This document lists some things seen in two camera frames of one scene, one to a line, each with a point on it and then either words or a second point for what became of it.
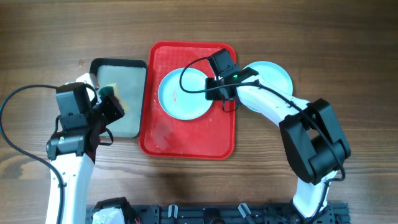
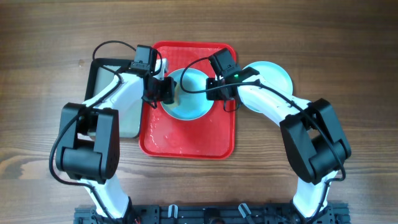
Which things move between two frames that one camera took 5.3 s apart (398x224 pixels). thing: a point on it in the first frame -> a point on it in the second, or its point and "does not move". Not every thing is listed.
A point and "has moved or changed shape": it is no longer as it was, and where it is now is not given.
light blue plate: (180, 105) does not move
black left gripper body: (108, 111) -> (163, 90)
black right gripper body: (214, 94) does not move
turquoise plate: (275, 76) does not move
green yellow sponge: (112, 89) has moved or changed shape
